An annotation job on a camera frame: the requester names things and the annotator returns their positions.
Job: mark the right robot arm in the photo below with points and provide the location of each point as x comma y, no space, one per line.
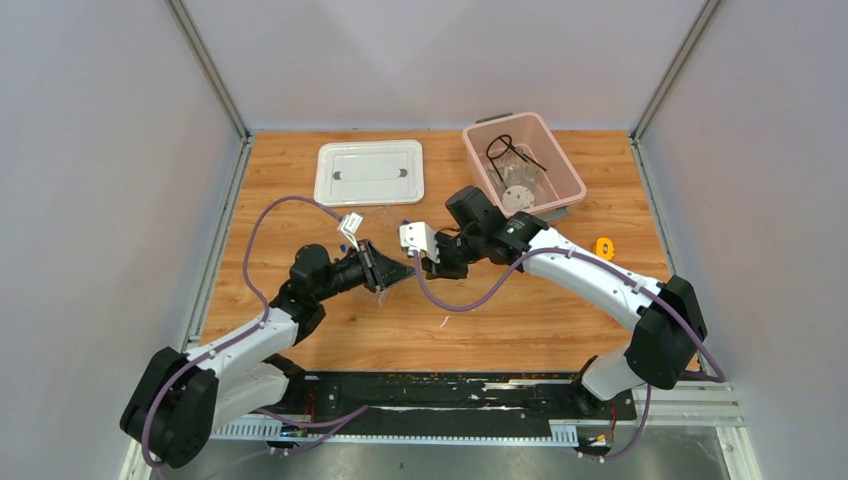
664,317

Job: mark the yellow plastic block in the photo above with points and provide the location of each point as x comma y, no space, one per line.
604,248

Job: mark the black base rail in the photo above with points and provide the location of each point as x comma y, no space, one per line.
449,404

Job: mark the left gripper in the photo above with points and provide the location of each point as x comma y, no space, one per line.
377,265

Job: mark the clear test tube rack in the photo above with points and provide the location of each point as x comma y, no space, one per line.
377,297

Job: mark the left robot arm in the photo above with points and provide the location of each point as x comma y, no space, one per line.
182,397

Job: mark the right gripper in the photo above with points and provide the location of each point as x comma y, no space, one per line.
442,269

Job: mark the pink plastic bin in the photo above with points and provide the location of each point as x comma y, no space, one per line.
530,132

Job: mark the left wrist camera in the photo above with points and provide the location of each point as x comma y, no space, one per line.
348,227

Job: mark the black metal tripod stand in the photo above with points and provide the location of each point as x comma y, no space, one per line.
503,145

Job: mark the white plastic lid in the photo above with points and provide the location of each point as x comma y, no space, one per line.
370,173

